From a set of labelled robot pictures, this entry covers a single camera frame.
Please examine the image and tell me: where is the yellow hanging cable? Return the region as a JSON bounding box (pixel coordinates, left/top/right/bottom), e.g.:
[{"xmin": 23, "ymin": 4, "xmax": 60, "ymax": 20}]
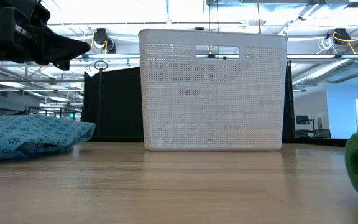
[{"xmin": 257, "ymin": 0, "xmax": 262, "ymax": 34}]

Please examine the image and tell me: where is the white perforated plastic basket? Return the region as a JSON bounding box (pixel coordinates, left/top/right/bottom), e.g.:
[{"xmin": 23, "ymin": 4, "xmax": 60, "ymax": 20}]
[{"xmin": 137, "ymin": 28, "xmax": 289, "ymax": 152}]

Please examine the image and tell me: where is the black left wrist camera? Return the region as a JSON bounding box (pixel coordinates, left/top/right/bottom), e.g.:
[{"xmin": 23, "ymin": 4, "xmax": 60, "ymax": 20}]
[{"xmin": 26, "ymin": 0, "xmax": 52, "ymax": 29}]

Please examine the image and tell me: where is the white coiled ceiling cable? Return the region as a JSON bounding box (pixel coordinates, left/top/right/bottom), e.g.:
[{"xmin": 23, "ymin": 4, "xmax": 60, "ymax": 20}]
[{"xmin": 316, "ymin": 35, "xmax": 336, "ymax": 55}]

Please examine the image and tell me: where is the blue patterned folded cloth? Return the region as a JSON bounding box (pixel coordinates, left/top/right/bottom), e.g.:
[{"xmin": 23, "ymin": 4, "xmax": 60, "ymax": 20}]
[{"xmin": 0, "ymin": 114, "xmax": 97, "ymax": 164}]

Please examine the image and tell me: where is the black ceiling cable reel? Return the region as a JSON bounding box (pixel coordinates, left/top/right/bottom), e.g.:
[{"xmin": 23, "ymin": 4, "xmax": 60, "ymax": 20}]
[
  {"xmin": 332, "ymin": 27, "xmax": 352, "ymax": 45},
  {"xmin": 91, "ymin": 27, "xmax": 117, "ymax": 54}
]

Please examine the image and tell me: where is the black ring-topped pole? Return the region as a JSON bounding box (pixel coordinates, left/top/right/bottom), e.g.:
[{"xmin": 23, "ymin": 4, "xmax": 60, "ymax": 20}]
[{"xmin": 93, "ymin": 60, "xmax": 109, "ymax": 138}]

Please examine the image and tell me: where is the black computer monitor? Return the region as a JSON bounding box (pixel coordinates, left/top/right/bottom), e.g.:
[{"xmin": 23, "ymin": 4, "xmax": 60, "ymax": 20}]
[{"xmin": 295, "ymin": 114, "xmax": 311, "ymax": 126}]

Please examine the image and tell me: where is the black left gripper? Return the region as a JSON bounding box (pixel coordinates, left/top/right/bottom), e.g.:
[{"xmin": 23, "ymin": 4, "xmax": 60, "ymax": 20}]
[{"xmin": 0, "ymin": 6, "xmax": 92, "ymax": 72}]

